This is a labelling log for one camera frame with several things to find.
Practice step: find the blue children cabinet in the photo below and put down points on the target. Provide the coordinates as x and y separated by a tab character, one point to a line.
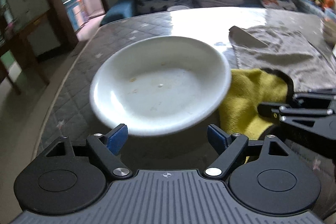
76	13

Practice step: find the yellow and black cleaning cloth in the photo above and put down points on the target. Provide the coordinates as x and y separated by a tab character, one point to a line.
250	87

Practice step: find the blue sofa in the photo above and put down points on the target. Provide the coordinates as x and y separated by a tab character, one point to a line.
123	9

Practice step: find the grey towel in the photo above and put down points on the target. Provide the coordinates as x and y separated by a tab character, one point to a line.
285	50

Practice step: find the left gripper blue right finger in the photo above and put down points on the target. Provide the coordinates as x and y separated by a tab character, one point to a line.
218	139

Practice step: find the white bowl on sofa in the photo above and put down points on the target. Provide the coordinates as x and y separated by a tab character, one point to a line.
178	7

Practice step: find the large white bowl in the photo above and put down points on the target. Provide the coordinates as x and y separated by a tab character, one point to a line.
160	86

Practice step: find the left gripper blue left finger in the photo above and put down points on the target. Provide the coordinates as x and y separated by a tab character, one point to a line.
116	138

